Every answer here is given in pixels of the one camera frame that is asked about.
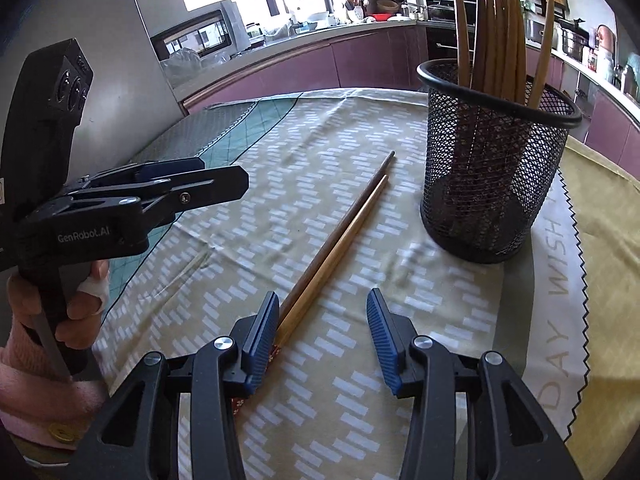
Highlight black camera box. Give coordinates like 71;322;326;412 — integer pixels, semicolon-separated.
1;38;93;207

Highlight black mesh utensil holder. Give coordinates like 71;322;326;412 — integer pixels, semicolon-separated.
416;58;582;264

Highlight dark brown chopstick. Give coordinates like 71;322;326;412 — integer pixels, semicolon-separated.
279;151;395;323

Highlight steel cooking pot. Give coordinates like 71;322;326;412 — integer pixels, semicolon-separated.
561;25;589;62

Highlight yellow cloth mat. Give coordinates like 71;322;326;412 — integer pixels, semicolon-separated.
561;138;639;479

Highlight white microwave oven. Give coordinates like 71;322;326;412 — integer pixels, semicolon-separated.
151;0;250;61

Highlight light bamboo chopstick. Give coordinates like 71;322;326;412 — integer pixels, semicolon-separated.
268;171;388;364

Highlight purple kitchen cabinets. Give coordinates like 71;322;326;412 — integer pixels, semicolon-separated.
174;22;639;176

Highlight person's left hand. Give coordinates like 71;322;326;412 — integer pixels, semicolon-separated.
6;259;112;351

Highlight patterned beige green tablecloth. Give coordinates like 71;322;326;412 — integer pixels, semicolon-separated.
94;89;587;479

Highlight pink sleeve forearm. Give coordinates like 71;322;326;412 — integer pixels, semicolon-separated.
0;339;112;451

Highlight black built-in oven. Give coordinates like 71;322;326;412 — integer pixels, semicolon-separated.
425;0;476;60

